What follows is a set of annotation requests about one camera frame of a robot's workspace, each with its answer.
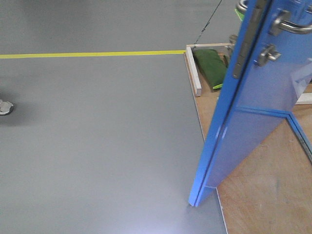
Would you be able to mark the grey white sneaker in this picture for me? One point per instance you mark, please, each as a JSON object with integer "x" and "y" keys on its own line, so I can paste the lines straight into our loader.
{"x": 6, "y": 107}

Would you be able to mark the green sandbag pair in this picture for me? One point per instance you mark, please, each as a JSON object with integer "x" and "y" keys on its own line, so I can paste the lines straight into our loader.
{"x": 211, "y": 66}
{"x": 226, "y": 60}

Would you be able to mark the door plywood platform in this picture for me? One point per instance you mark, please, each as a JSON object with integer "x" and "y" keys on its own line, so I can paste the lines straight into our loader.
{"x": 270, "y": 191}

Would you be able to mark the white triangular wooden brace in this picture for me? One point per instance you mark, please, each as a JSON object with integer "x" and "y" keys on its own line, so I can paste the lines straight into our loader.
{"x": 304, "y": 99}

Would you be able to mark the green sandbag left pair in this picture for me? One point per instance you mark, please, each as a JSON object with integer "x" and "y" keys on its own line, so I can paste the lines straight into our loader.
{"x": 211, "y": 66}

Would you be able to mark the blue door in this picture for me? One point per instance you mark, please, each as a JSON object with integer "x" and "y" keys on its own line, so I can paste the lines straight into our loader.
{"x": 254, "y": 100}

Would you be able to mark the white wooden border strip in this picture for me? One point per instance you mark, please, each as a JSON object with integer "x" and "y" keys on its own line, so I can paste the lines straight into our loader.
{"x": 193, "y": 71}

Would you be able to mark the silver door lever handle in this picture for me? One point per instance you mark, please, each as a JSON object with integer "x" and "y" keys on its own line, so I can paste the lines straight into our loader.
{"x": 281, "y": 22}

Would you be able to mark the silver far side door handle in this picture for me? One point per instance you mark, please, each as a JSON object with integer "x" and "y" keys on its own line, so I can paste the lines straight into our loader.
{"x": 242, "y": 6}

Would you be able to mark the silver door thumb-turn lock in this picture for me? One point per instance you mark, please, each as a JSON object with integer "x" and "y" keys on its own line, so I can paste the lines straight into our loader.
{"x": 269, "y": 53}

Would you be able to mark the green sandbag right pair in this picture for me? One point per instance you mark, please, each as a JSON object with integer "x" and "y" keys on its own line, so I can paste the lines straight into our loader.
{"x": 226, "y": 60}

